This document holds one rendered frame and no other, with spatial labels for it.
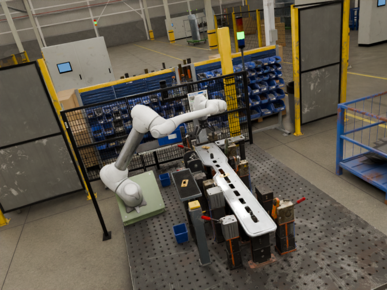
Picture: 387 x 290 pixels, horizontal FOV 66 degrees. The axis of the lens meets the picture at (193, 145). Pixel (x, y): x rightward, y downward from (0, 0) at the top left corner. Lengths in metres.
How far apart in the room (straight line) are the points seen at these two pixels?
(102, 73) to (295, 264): 7.75
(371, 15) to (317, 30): 7.73
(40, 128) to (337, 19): 4.59
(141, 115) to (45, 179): 2.67
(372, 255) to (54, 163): 3.74
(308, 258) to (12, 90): 3.63
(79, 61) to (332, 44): 6.28
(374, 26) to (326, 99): 7.62
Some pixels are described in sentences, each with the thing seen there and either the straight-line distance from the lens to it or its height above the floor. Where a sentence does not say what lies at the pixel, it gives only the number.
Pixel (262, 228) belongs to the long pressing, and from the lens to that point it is 1.84.
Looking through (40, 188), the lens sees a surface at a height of 0.35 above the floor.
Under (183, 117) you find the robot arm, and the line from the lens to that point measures 2.30.
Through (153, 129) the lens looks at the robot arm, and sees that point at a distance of 2.09.
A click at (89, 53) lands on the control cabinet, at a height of 1.66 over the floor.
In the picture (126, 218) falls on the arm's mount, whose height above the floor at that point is 0.75.
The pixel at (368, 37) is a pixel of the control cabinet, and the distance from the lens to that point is 12.94.
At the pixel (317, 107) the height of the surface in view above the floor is 0.39.
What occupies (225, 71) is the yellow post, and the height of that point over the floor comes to 1.58.
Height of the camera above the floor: 2.19
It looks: 24 degrees down
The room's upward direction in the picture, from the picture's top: 10 degrees counter-clockwise
